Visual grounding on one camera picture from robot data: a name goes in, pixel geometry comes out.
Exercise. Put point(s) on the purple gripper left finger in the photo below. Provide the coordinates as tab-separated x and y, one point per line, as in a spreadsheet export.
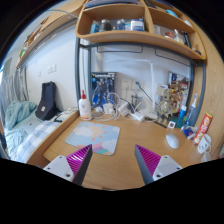
79	162

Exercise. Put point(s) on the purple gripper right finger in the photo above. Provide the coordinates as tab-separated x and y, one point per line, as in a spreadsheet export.
147	162

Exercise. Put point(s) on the white computer mouse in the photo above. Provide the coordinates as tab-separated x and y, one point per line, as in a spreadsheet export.
172	141

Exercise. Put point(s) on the pastel cloud mouse pad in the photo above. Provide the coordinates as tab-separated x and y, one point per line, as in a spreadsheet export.
102	137

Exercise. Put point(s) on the white power strip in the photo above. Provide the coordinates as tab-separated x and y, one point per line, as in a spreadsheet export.
137	116

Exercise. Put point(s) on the white lotion bottle red cap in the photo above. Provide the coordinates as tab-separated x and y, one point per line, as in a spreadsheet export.
85	107

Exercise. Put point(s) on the white mug with face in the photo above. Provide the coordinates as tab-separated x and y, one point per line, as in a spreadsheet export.
205	144

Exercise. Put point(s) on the plaid bed sheet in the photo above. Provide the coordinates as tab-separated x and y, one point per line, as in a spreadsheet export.
21	143

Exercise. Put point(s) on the black backpack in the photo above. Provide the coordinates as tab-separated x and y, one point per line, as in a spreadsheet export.
47	108

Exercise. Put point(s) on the robot figure model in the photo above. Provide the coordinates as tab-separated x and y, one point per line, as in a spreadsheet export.
165	107

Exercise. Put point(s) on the blue spray bottle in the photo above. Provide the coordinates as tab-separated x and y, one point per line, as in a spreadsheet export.
191	112

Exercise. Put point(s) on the white charger adapter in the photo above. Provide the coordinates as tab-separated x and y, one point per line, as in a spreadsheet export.
108	108

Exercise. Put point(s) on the red snack tube can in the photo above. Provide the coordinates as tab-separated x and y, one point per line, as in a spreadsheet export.
203	128

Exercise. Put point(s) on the teal blanket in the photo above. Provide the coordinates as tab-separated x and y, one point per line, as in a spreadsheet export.
18	111

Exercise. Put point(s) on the blue robot model box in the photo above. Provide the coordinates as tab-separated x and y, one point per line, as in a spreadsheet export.
103	88

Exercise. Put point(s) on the white jar on shelf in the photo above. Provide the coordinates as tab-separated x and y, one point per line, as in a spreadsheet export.
137	25

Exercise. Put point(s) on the wooden wall shelf unit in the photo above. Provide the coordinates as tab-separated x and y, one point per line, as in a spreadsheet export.
153	22

